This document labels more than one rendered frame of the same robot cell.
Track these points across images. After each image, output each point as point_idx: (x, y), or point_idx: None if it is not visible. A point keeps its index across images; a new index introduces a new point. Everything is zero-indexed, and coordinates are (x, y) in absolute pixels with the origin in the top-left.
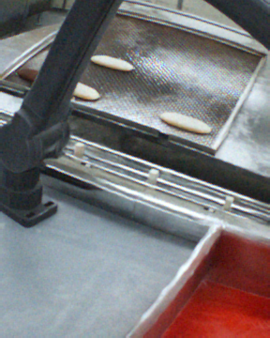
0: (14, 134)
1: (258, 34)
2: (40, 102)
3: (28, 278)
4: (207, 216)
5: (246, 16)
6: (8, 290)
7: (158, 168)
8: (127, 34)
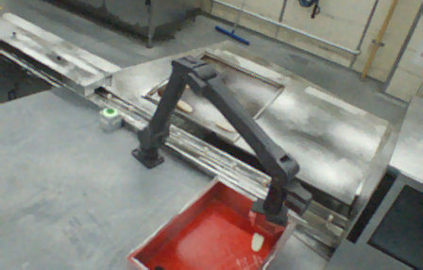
0: (144, 134)
1: (225, 116)
2: (155, 125)
3: (143, 192)
4: (222, 170)
5: (221, 109)
6: (132, 197)
7: (209, 146)
8: None
